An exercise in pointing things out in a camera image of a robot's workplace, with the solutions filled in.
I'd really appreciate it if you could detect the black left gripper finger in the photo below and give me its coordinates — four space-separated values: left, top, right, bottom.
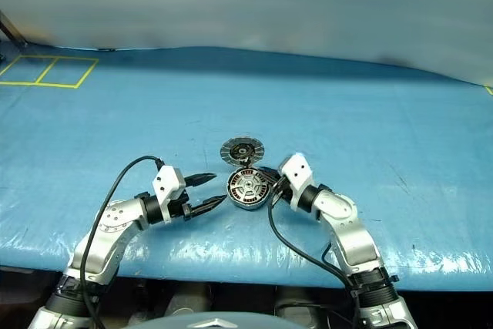
188 194 228 219
183 172 217 188

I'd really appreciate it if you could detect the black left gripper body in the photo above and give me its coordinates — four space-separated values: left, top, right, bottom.
169 186 193 222

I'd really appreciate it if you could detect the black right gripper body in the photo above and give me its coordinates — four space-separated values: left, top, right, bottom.
271 174 296 206

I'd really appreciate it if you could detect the round metal motor rotor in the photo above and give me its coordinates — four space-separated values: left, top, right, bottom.
226 169 270 210

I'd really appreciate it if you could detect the silver spoked rotor ring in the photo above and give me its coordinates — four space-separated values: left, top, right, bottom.
229 171 267 203

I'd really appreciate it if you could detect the round motor stator disc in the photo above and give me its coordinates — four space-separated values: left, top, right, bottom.
220 136 266 168

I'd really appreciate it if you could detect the blue plastic table cover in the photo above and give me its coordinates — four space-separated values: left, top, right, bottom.
0 45 493 291

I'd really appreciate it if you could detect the grey rounded shape under table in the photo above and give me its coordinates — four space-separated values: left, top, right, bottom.
169 284 211 321
275 290 324 326

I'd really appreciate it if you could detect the grey rounded shape with diamond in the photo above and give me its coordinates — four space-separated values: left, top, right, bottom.
138 311 301 329

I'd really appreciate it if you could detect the yellow tape grid marking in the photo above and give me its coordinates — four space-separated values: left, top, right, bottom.
0 55 99 89

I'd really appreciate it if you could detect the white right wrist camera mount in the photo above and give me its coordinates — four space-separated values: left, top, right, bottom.
277 153 317 213

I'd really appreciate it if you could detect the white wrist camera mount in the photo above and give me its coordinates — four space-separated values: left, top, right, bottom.
151 165 186 224
277 153 317 213

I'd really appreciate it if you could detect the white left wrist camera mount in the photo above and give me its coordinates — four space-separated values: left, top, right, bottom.
151 165 186 224

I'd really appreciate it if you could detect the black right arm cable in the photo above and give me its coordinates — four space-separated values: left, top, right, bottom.
267 186 365 329

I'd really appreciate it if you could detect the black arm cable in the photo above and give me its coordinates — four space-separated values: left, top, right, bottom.
267 186 365 329
80 155 166 329

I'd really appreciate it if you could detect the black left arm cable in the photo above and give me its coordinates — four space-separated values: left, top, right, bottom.
80 155 166 329

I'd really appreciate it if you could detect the dark metal stand frame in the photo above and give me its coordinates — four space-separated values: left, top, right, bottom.
0 8 30 51

